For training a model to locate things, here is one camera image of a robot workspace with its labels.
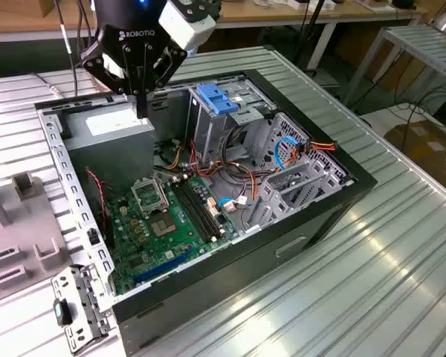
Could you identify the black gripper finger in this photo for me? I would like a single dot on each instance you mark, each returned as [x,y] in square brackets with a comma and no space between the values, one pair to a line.
[96,74]
[171,65]

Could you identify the grey metal disk bay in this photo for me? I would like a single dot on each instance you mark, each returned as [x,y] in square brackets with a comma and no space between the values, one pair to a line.
[331,175]

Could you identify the blue plastic drive latch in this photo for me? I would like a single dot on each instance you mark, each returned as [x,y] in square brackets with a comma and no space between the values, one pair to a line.
[215,100]

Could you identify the grey optical drive cage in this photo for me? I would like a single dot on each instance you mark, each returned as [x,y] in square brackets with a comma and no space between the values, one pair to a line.
[212,134]

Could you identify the grey power supply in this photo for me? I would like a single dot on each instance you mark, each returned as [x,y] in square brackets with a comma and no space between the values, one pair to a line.
[111,156]

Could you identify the wooden desk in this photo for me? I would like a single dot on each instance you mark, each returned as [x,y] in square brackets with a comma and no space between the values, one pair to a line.
[264,15]

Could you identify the black tripod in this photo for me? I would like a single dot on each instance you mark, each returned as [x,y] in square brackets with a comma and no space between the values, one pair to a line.
[309,33]

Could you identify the black RAM slot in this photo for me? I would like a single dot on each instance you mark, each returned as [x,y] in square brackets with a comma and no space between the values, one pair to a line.
[190,210]
[208,210]
[202,210]
[196,210]

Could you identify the black case fan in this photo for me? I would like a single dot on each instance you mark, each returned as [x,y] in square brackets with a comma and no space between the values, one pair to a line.
[110,234]

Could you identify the CPU socket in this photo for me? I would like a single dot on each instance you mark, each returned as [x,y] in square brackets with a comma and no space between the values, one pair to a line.
[163,226]

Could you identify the green motherboard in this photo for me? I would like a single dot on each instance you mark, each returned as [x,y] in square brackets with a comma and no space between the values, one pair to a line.
[184,227]

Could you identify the grey parts rack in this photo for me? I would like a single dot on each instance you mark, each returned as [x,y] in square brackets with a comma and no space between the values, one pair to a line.
[29,223]

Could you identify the blue expansion slot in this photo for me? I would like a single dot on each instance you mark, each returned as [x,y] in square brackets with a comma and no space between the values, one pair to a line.
[163,266]

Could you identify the black PC case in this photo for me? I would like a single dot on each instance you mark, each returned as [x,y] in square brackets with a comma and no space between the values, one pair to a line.
[245,267]

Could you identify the large cardboard box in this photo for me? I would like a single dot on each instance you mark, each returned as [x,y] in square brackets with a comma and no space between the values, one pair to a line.
[431,148]

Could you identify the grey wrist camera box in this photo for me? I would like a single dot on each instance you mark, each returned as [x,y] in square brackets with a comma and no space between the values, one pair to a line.
[186,26]

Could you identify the metal card retention bracket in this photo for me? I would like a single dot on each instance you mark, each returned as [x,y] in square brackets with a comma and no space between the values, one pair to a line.
[83,294]

